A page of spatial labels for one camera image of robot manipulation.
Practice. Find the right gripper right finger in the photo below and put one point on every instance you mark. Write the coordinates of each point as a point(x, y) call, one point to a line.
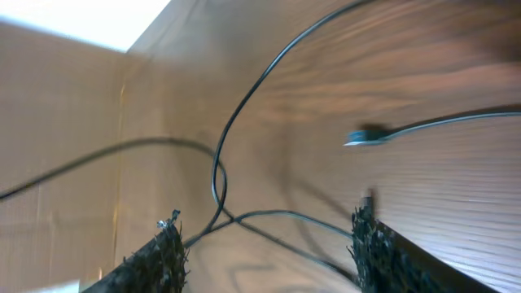
point(388, 262)

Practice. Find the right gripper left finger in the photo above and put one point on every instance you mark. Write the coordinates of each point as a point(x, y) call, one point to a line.
point(157, 267)

